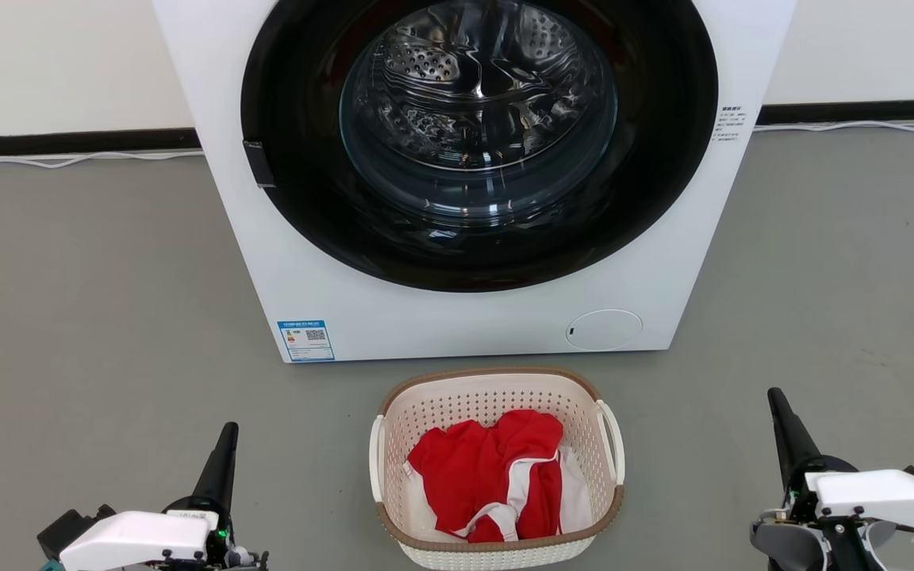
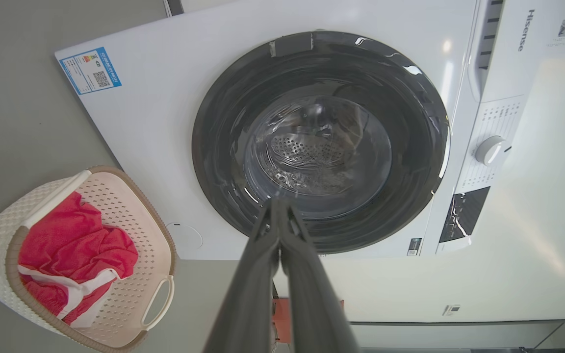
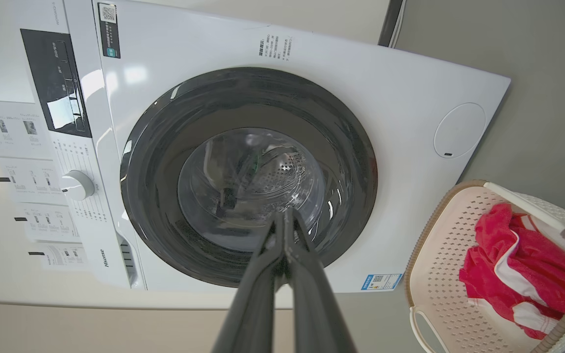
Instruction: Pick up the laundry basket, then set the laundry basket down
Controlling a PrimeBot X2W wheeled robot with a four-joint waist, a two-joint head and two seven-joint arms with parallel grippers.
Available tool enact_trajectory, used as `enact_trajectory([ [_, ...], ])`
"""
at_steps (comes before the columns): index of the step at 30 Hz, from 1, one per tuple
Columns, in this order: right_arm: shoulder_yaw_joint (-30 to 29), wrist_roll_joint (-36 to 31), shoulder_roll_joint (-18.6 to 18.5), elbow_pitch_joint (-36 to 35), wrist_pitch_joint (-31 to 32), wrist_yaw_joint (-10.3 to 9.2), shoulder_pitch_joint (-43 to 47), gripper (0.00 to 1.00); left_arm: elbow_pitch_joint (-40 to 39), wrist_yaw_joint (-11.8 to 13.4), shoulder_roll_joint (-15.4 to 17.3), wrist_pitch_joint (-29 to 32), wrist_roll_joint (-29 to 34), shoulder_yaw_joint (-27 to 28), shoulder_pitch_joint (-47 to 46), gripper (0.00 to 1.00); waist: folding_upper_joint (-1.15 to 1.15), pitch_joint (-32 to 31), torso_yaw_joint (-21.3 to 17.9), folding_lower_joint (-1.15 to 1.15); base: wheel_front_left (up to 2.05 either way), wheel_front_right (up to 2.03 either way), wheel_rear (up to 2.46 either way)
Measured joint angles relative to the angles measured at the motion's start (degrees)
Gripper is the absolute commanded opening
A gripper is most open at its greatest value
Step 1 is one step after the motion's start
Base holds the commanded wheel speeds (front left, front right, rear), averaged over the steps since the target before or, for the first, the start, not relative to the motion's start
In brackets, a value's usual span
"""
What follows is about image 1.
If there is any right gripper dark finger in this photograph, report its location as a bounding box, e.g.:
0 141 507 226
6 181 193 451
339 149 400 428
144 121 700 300
769 388 821 485

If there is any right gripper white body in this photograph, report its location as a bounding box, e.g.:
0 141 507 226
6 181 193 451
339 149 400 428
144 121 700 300
751 458 914 571

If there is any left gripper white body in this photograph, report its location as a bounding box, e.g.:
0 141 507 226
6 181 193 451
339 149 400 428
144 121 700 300
60 512 267 571

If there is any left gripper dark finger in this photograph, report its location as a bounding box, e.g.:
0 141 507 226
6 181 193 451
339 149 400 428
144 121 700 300
187 423 238 512

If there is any white perforated laundry basket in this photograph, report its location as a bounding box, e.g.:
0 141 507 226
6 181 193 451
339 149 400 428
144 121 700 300
368 366 626 571

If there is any blue energy label sticker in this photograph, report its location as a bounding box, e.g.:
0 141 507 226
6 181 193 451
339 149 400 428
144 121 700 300
277 320 336 362

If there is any round white filter cover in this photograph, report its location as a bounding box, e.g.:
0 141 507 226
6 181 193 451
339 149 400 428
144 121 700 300
565 309 643 352

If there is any red garment with white trim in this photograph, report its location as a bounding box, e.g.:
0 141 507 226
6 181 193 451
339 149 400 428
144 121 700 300
407 409 565 543

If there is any white front-load washing machine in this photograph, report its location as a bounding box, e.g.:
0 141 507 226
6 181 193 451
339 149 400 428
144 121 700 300
152 0 797 364

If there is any round black glass washer door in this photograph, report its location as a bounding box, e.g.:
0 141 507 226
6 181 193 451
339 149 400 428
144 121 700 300
240 0 719 293

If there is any small printed text label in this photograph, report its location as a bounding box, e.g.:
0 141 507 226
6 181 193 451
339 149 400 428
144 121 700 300
712 105 743 144

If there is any black baseboard strip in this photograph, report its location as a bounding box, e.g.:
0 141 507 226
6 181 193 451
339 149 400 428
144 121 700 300
757 98 914 125
0 128 201 156

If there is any black door latch handle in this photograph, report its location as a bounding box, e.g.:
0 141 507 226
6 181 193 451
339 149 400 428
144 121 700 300
242 140 276 189

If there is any white floor cable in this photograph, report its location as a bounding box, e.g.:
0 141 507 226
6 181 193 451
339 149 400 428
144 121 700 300
753 119 914 133
0 151 204 169

